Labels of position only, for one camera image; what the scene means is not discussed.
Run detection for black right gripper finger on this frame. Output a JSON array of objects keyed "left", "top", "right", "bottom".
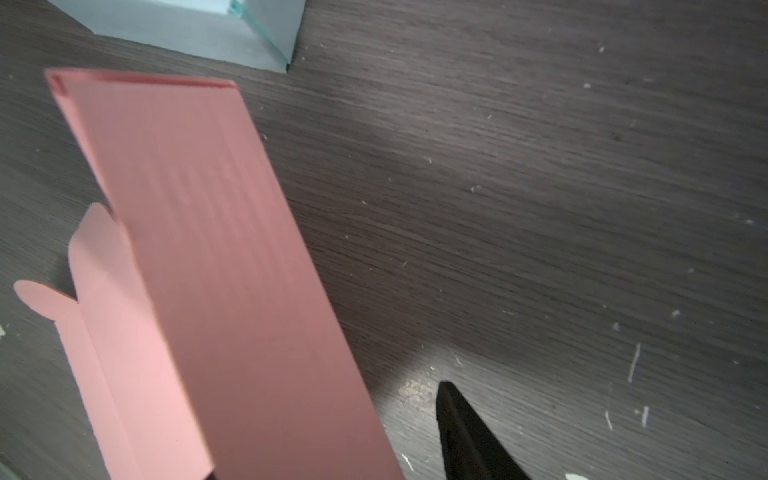
[{"left": 436, "top": 381, "right": 530, "bottom": 480}]

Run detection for light blue paper box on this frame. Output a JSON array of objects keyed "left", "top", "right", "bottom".
[{"left": 51, "top": 0, "right": 306, "bottom": 73}]

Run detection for pink paper boxes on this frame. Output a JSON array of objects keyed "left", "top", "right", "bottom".
[{"left": 14, "top": 68, "right": 403, "bottom": 479}]

